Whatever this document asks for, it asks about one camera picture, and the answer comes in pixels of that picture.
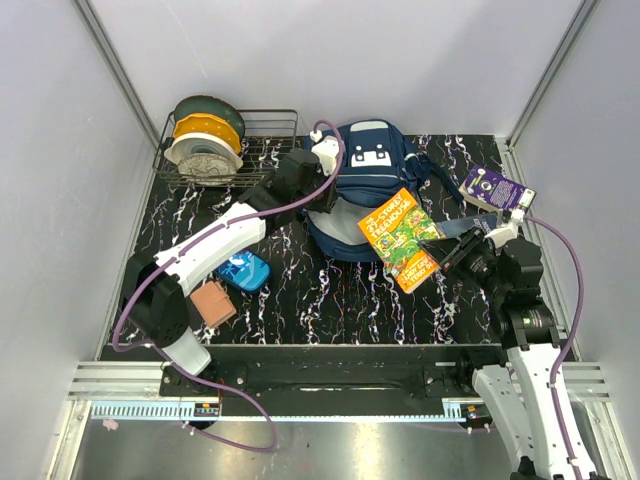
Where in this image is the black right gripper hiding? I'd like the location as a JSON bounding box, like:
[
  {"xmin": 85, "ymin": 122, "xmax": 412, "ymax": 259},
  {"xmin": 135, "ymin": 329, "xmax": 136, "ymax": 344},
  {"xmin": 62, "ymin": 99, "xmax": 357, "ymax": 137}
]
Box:
[{"xmin": 418, "ymin": 223, "xmax": 509, "ymax": 299}]

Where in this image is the dark blue paperback book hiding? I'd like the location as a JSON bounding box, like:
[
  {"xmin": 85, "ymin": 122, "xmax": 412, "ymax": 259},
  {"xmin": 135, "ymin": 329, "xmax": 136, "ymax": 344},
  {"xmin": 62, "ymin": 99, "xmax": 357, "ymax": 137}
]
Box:
[{"xmin": 436, "ymin": 213, "xmax": 498, "ymax": 240}]

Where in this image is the orange treehouse book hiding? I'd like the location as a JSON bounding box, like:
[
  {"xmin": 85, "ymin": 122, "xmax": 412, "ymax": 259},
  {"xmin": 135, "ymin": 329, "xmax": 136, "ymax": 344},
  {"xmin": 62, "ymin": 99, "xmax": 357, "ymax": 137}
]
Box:
[{"xmin": 358, "ymin": 188, "xmax": 445, "ymax": 294}]

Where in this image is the navy blue student backpack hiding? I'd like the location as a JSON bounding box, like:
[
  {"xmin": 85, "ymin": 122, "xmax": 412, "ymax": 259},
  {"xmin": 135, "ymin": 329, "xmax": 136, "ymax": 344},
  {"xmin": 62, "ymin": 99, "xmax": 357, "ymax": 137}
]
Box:
[{"xmin": 304, "ymin": 119, "xmax": 463, "ymax": 263}]

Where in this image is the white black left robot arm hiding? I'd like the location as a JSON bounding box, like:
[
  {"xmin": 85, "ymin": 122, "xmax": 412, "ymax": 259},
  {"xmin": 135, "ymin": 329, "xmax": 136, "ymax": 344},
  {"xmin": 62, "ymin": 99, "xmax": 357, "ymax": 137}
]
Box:
[{"xmin": 120, "ymin": 141, "xmax": 344, "ymax": 396}]

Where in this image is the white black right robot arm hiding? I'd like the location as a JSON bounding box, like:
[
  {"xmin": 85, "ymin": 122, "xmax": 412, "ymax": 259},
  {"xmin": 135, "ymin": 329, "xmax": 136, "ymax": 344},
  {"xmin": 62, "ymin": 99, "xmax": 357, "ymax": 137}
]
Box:
[{"xmin": 420, "ymin": 227, "xmax": 599, "ymax": 479}]

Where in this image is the purple paperback book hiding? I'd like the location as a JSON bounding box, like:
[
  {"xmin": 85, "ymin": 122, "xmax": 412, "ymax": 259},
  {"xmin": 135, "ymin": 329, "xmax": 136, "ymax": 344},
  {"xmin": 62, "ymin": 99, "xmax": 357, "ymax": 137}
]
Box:
[{"xmin": 455, "ymin": 165, "xmax": 536, "ymax": 229}]

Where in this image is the blue patterned pencil case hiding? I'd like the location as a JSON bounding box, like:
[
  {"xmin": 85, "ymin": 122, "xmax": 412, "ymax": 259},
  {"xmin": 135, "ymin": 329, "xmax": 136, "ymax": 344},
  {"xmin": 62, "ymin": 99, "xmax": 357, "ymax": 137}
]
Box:
[{"xmin": 215, "ymin": 249, "xmax": 271, "ymax": 293}]

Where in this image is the speckled grey plate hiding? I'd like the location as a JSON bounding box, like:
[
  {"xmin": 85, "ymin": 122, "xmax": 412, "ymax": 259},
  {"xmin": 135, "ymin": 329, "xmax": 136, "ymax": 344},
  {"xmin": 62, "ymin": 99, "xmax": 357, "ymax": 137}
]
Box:
[{"xmin": 178, "ymin": 153, "xmax": 237, "ymax": 187}]

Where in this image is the yellow plate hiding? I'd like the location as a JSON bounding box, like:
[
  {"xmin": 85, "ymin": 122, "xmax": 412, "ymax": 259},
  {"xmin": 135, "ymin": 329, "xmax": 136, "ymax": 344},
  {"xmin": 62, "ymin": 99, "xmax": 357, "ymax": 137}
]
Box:
[{"xmin": 173, "ymin": 113, "xmax": 242, "ymax": 153}]

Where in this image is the dark green plate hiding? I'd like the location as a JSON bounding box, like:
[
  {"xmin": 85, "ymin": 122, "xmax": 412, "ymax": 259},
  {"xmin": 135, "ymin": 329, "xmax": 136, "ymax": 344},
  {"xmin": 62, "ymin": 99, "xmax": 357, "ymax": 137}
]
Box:
[{"xmin": 173, "ymin": 95, "xmax": 246, "ymax": 138}]

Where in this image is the small pink eraser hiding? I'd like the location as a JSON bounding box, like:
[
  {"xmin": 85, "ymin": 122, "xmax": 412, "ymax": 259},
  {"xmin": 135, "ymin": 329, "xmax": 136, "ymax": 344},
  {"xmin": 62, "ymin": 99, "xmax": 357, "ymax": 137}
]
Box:
[{"xmin": 102, "ymin": 419, "xmax": 119, "ymax": 431}]

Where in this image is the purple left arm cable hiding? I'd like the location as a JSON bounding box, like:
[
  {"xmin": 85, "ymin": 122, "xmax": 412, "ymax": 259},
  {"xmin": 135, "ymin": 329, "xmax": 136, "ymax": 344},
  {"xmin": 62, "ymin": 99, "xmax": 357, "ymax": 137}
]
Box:
[{"xmin": 110, "ymin": 118, "xmax": 346, "ymax": 452}]

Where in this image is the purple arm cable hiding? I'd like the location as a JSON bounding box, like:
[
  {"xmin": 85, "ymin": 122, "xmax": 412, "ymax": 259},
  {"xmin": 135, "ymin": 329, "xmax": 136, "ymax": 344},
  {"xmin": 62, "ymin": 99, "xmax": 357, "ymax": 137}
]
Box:
[
  {"xmin": 522, "ymin": 214, "xmax": 586, "ymax": 466},
  {"xmin": 110, "ymin": 118, "xmax": 346, "ymax": 452}
]

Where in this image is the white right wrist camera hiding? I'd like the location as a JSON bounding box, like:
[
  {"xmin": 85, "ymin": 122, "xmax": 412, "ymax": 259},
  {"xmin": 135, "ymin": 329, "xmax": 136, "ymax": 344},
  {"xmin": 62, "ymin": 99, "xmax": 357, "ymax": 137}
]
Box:
[{"xmin": 485, "ymin": 208, "xmax": 526, "ymax": 249}]

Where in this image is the dark wire dish rack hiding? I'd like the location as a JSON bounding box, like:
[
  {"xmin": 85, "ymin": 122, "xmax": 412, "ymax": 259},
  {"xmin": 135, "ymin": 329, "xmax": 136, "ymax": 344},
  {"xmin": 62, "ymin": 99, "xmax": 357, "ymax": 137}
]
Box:
[{"xmin": 153, "ymin": 109, "xmax": 301, "ymax": 188}]

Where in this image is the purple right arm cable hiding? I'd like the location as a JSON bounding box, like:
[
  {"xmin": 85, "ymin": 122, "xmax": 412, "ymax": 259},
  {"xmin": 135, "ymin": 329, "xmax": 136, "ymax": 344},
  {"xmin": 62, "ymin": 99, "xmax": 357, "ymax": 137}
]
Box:
[{"xmin": 522, "ymin": 214, "xmax": 586, "ymax": 466}]

